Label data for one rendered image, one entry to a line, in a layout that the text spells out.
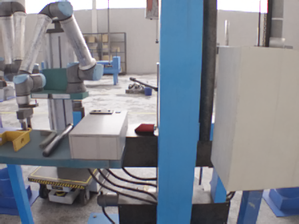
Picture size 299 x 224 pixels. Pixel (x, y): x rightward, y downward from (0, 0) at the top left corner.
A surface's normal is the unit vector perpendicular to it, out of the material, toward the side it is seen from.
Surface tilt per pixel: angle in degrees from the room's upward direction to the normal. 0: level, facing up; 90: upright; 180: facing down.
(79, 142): 90
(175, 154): 90
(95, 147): 90
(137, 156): 90
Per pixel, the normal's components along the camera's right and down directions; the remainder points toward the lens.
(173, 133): 0.00, 0.27
